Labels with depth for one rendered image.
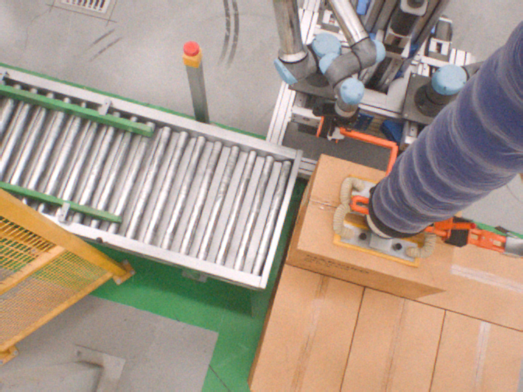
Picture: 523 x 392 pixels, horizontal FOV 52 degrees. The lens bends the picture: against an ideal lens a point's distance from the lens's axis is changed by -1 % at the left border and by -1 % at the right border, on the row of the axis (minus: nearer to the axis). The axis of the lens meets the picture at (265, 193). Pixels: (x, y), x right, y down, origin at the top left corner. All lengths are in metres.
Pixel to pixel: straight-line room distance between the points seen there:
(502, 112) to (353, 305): 1.73
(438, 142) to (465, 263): 1.58
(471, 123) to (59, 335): 2.61
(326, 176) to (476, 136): 1.09
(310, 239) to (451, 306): 0.94
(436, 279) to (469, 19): 2.27
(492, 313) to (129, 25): 2.72
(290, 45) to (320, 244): 0.76
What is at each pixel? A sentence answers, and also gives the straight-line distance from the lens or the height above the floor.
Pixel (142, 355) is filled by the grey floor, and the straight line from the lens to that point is 3.18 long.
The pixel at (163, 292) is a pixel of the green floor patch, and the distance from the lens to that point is 3.17.
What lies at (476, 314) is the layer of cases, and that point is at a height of 0.54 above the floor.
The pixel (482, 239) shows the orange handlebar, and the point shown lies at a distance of 2.14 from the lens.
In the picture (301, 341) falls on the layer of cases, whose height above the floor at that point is 0.54.
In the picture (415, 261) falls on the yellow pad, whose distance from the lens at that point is 2.17.
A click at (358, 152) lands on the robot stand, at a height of 0.21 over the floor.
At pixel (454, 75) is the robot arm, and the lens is 2.26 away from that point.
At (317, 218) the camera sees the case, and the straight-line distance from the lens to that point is 2.13.
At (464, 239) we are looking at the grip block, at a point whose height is 1.22.
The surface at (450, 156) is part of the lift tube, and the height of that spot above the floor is 2.00.
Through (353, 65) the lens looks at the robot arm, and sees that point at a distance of 1.86.
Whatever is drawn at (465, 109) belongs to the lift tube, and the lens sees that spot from 1.19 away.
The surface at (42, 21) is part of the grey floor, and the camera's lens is 3.91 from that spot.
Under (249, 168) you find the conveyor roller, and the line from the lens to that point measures 2.71.
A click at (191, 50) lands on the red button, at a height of 1.04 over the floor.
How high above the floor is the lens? 3.14
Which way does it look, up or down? 75 degrees down
